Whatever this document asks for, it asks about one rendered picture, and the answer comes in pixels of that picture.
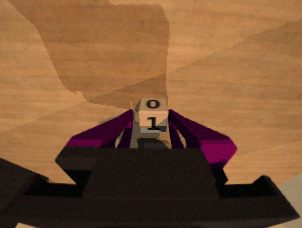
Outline tan digit cube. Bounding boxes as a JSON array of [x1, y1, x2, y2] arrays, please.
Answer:
[[138, 98, 168, 133]]

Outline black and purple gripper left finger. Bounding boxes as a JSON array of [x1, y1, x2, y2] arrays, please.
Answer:
[[64, 109, 134, 148]]

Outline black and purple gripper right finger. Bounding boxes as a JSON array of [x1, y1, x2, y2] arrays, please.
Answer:
[[168, 109, 237, 169]]

